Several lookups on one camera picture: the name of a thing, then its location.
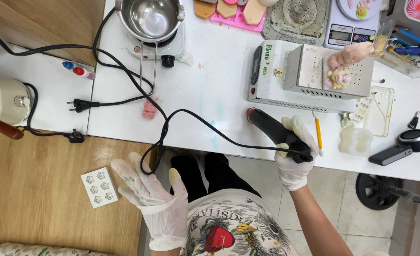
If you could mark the white electric hot plate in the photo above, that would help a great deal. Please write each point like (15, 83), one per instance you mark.
(172, 48)

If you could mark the black rectangular device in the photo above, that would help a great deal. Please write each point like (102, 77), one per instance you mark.
(389, 155)

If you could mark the person's black trousers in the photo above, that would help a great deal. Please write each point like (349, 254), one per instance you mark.
(213, 174)

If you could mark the clear phone case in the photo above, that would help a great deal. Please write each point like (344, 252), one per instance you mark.
(382, 113)

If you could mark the pink silicone mould tray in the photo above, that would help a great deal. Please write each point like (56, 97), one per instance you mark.
(238, 21)

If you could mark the translucent white silicone mould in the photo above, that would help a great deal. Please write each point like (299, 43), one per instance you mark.
(355, 142)

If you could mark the white plate with wax flowers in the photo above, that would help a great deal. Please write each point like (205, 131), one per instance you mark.
(359, 9)

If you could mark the orange wax piece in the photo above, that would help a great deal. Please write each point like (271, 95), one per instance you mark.
(204, 9)
(254, 12)
(226, 9)

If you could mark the black round device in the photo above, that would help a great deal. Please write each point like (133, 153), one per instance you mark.
(415, 139)

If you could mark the yellow sculpting tool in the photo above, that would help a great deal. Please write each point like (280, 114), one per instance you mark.
(318, 133)

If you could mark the clear acrylic box of tools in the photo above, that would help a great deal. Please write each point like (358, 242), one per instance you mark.
(409, 53)

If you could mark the cream electric kettle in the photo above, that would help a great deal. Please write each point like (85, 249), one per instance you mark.
(3, 101)

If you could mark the person's right hand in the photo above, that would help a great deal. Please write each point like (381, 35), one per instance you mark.
(295, 170)

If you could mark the person's printed white shirt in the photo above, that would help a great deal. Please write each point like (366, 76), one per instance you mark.
(231, 227)

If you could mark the small white silicone mould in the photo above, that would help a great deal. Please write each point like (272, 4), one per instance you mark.
(361, 110)

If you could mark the black heat gun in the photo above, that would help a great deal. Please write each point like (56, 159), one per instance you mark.
(270, 126)

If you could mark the box with pink fan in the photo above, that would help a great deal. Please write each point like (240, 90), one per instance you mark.
(417, 9)

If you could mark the steel melting pot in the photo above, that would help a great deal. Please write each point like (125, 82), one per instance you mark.
(149, 17)

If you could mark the floral cushion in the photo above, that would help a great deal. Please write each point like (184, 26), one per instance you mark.
(35, 250)

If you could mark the pastel bouquet candle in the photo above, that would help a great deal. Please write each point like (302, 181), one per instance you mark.
(337, 79)

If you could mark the white heating machine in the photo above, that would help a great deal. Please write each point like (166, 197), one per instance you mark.
(270, 78)

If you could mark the white digital scale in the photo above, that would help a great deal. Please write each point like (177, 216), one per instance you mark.
(345, 33)

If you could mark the pink figure candle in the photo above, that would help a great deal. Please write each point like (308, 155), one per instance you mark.
(352, 54)

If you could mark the small black plug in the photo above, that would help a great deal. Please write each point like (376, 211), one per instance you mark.
(414, 121)

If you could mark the black chair base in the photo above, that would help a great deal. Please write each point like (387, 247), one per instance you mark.
(377, 192)

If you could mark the person's left hand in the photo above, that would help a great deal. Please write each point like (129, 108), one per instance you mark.
(160, 202)

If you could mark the perforated metal box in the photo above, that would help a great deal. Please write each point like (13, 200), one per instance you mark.
(305, 71)

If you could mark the white flower silicone mould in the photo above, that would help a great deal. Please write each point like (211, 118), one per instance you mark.
(99, 187)

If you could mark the white wax lump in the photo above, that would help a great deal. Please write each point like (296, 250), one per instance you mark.
(186, 58)

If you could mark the small pink wax figure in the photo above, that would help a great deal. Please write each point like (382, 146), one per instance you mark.
(149, 109)

